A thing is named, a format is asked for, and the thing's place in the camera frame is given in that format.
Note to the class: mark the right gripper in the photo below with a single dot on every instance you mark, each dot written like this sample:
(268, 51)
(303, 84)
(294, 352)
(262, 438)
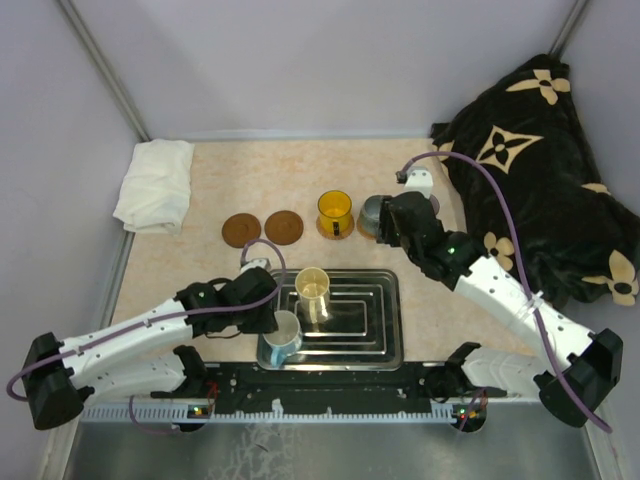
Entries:
(385, 233)

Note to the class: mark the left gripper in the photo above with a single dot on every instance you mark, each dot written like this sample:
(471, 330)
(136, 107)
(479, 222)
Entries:
(265, 324)

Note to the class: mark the grey mug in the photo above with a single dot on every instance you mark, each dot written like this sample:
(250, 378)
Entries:
(370, 213)

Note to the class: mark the woven rattan coaster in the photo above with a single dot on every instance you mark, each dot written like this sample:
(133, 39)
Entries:
(366, 234)
(327, 231)

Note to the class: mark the cream tall cup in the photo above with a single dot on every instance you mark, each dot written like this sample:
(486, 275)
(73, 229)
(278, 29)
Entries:
(312, 285)

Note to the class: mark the dark wooden coaster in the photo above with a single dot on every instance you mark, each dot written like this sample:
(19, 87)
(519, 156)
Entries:
(239, 229)
(284, 227)

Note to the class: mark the white mug blue handle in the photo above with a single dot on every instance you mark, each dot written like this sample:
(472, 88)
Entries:
(286, 340)

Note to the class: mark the yellow cup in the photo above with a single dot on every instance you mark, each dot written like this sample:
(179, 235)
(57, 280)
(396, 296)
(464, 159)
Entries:
(335, 206)

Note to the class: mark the purple translucent cup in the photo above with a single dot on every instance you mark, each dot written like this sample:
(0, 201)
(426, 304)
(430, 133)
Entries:
(435, 204)

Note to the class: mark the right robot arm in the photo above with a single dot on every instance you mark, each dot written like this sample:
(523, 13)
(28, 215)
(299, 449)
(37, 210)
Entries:
(573, 369)

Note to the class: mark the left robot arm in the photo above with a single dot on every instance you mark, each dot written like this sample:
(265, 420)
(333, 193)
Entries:
(149, 355)

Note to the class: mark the metal tray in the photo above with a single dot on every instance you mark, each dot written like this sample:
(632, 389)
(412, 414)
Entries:
(363, 331)

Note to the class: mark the white folded cloth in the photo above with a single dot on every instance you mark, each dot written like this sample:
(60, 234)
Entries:
(155, 193)

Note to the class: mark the black floral blanket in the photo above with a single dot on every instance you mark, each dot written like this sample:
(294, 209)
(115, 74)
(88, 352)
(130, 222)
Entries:
(531, 192)

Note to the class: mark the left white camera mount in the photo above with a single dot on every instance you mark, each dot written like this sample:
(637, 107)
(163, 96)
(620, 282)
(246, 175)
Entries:
(263, 263)

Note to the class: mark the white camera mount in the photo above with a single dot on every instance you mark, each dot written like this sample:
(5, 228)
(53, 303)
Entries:
(263, 263)
(416, 179)

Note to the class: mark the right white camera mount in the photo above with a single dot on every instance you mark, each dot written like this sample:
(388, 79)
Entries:
(416, 179)

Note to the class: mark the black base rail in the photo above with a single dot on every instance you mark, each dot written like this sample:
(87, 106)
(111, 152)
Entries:
(412, 388)

